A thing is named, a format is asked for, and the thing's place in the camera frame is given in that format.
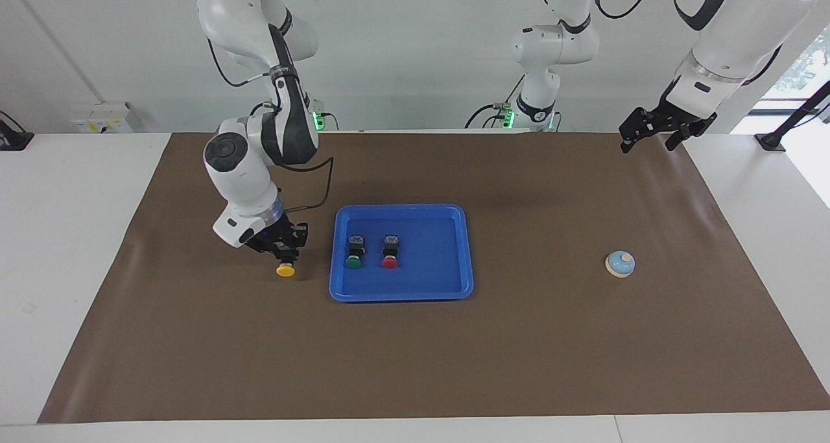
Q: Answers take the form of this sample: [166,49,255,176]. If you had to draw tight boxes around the light blue service bell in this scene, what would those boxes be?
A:
[605,251,636,279]

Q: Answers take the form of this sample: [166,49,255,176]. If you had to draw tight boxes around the blue plastic tray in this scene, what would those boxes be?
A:
[329,204,475,302]

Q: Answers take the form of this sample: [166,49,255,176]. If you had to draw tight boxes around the brown table mat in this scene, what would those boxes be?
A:
[37,132,830,424]

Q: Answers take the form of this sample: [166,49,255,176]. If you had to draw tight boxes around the glass window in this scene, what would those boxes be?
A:
[760,31,830,116]

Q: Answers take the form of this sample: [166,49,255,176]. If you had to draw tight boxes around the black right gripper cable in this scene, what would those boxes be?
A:
[206,38,335,213]

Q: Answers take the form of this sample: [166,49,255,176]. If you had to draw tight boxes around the white wall socket box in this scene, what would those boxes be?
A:
[70,102,134,134]

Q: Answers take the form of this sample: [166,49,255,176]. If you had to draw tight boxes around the black clamp mount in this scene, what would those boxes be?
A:
[0,110,34,152]

